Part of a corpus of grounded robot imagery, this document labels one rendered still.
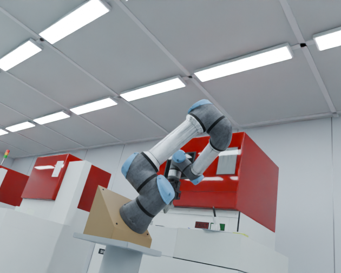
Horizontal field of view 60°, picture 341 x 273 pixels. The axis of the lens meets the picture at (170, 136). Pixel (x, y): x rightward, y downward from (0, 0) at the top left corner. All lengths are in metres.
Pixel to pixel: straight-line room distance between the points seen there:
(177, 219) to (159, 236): 0.77
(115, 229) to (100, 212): 0.12
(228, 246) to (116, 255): 0.49
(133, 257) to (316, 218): 2.55
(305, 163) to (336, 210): 0.61
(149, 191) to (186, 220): 1.12
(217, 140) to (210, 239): 0.46
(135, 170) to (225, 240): 0.52
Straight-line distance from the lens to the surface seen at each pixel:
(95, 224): 1.30
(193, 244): 1.51
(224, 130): 1.36
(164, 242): 1.62
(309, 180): 3.67
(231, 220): 2.15
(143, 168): 1.28
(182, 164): 1.67
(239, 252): 1.39
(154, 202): 1.26
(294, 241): 3.55
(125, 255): 1.28
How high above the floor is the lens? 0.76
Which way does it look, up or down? 24 degrees up
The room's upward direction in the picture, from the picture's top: 13 degrees clockwise
